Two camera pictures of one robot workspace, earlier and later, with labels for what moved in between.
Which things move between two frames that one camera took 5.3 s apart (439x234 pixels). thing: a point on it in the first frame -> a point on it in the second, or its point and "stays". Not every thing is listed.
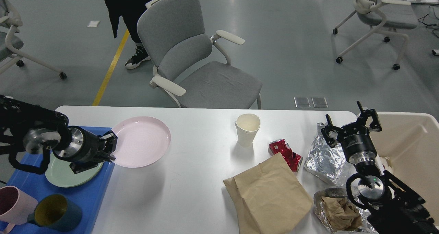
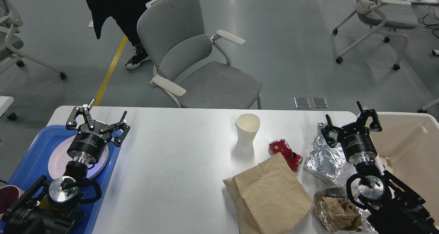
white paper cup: x=247 y=125 stays
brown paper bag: x=268 y=197 stays
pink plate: x=142 y=141 -> x=58 y=157
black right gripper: x=358 y=145 stays
